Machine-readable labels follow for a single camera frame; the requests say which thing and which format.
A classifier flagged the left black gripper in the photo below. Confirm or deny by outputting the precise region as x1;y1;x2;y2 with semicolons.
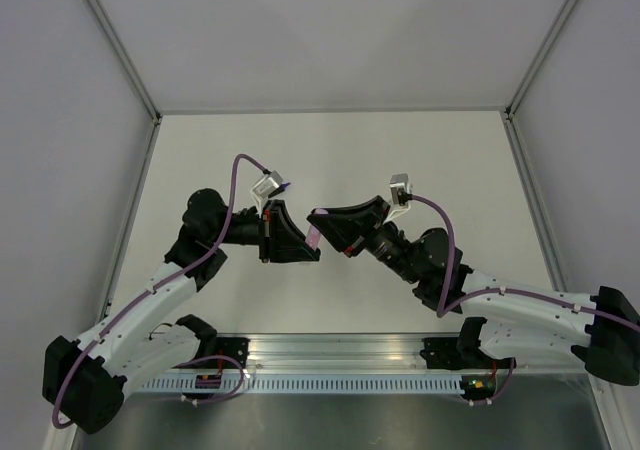
210;198;320;262

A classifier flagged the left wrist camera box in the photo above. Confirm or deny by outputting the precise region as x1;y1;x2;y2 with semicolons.
250;170;284;211

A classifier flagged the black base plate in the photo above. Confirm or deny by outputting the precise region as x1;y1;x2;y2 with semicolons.
419;337;493;371
181;336;250;373

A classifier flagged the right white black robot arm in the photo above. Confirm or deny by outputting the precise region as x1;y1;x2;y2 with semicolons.
307;193;639;386

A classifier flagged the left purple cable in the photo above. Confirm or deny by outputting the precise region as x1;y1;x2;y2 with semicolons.
51;154;268;428

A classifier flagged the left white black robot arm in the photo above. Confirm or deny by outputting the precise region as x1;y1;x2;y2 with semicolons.
42;188;320;434

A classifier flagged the aluminium mounting rail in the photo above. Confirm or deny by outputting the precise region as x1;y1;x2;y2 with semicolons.
220;333;457;373

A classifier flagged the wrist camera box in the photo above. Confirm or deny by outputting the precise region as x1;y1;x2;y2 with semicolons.
250;170;284;211
386;173;412;222

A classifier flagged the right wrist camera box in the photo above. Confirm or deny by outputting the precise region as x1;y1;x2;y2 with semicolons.
386;173;412;222

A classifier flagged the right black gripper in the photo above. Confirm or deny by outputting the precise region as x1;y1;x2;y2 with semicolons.
304;199;420;287

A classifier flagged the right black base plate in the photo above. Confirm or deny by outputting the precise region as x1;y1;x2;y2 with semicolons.
419;337;493;371

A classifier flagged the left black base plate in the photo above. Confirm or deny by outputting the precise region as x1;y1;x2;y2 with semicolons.
181;336;250;373

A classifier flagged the white slotted cable duct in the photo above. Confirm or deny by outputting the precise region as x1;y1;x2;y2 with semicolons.
139;372;463;395

